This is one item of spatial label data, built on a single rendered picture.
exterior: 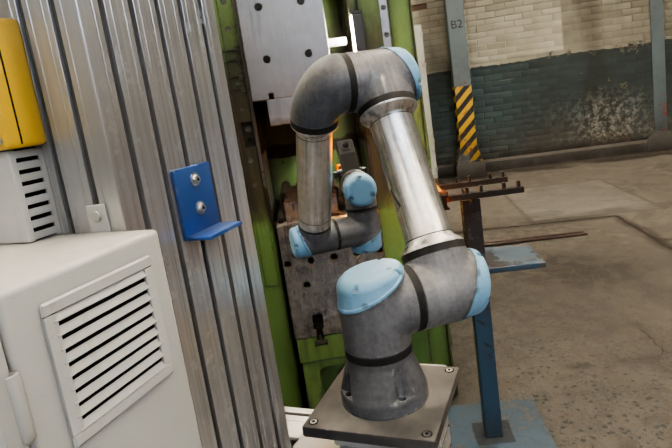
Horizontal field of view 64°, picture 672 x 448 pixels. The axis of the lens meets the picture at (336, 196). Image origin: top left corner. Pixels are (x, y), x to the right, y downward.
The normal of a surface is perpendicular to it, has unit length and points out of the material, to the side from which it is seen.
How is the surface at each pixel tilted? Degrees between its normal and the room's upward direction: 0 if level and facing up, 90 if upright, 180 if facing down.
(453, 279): 63
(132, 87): 90
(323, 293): 90
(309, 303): 90
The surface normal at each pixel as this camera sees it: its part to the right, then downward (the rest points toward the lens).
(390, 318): 0.29, 0.13
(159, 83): 0.92, -0.07
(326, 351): 0.07, 0.17
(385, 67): 0.19, -0.32
